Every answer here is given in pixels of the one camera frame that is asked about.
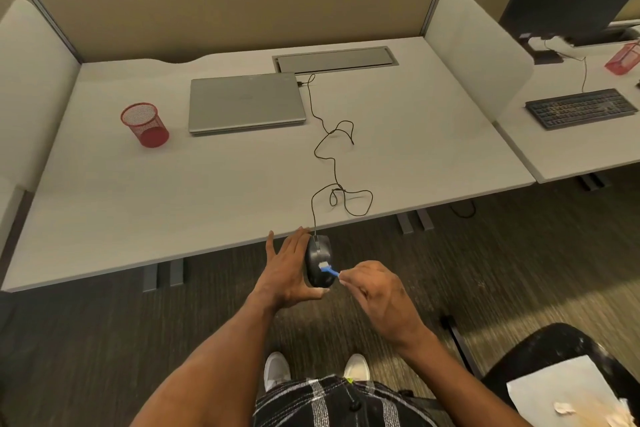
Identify beige cubicle partition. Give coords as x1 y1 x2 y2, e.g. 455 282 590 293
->
0 0 535 64

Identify black plaid shorts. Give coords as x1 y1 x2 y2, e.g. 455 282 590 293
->
252 375 440 427

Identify grey desk leg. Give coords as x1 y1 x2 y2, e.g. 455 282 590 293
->
142 257 186 293
397 208 435 236
577 173 612 192

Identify black mouse cable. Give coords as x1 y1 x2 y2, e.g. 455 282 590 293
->
298 73 374 242

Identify white paper sheet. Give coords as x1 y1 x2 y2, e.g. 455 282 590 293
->
505 355 627 427

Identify silver closed laptop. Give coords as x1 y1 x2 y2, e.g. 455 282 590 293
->
188 72 307 136

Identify person's right hand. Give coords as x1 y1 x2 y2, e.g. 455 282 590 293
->
338 261 432 350

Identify person's white shoe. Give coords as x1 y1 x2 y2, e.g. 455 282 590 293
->
263 352 292 393
342 353 371 384

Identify black keyboard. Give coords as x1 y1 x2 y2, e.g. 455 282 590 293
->
524 88 639 131

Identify person's white left shoe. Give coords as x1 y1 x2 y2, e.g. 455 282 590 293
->
263 352 292 393

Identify person's left hand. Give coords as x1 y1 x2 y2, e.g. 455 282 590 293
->
248 226 331 313

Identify black office chair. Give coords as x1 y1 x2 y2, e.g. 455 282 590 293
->
439 315 640 427

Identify person's right forearm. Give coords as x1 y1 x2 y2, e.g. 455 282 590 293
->
398 329 532 427

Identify red mesh pen cup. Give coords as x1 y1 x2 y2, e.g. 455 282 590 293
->
120 102 170 149
604 41 640 76

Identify black keyboard cable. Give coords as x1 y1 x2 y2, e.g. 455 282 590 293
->
544 38 589 93

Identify white desk divider panel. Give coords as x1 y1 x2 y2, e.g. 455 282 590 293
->
0 0 82 193
423 0 535 123

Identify grey desk cable tray lid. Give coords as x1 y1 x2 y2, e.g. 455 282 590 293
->
272 45 400 75

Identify person's white right shoe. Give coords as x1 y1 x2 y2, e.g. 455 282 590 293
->
342 353 371 384

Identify black computer mouse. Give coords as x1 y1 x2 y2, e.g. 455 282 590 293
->
304 235 337 289

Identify person's left forearm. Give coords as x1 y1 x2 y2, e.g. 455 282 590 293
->
130 294 281 427

